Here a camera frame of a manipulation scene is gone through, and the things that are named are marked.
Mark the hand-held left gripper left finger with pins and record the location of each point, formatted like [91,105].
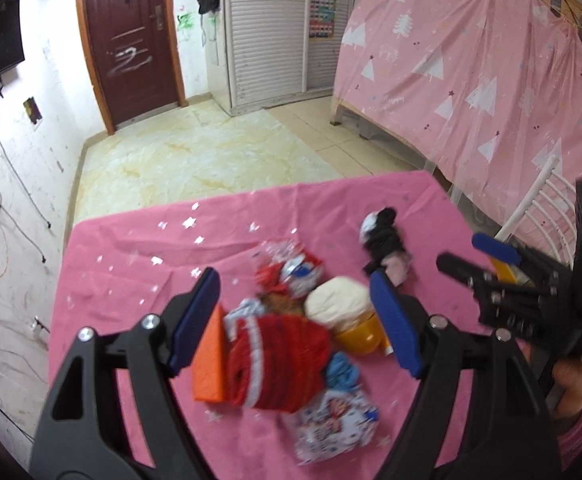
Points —
[196,320]

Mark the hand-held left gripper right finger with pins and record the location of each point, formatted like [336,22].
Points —
[396,320]

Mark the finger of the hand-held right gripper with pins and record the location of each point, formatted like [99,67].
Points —
[496,247]
[463,266]

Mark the yellow packet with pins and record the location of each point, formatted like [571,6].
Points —
[506,271]

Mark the yellow plastic bowl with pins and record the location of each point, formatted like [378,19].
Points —
[358,341]

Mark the brown snack packet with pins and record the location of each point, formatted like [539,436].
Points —
[283,305]

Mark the red striped knit sock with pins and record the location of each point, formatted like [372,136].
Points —
[281,360]

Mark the person's right hand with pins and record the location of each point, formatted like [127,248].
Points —
[573,385]

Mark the orange box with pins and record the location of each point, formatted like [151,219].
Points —
[211,360]

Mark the white round lump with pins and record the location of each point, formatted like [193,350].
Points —
[338,302]

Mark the white metal chair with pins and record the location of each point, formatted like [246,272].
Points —
[530,195]

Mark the blue cloth piece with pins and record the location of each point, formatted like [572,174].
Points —
[343,372]

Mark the black white sock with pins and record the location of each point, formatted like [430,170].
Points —
[383,242]

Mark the pink star tablecloth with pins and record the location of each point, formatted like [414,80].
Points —
[121,260]

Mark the red silver snack wrapper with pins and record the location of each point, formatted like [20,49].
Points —
[291,272]

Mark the white printed packet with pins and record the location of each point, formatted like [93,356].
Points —
[331,425]

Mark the pink tree print curtain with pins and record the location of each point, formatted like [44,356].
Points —
[471,60]

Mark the dark red door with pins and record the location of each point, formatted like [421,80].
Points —
[131,35]

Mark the white louvered wardrobe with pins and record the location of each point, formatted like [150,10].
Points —
[266,35]

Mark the black hanging bag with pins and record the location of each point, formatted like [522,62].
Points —
[208,1]

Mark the wall box opening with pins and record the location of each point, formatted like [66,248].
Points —
[33,111]

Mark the colourful wall poster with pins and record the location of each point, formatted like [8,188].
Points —
[323,7]

